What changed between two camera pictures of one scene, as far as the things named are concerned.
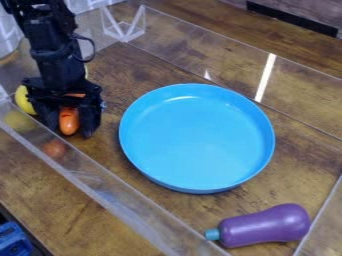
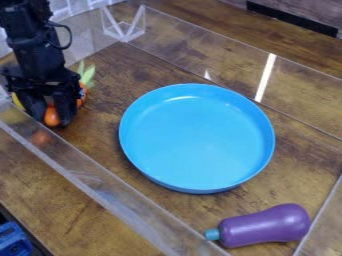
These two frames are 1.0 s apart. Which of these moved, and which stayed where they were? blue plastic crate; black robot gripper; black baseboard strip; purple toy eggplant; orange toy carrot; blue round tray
Moved: orange toy carrot; black robot gripper
Stayed: black baseboard strip; blue plastic crate; purple toy eggplant; blue round tray
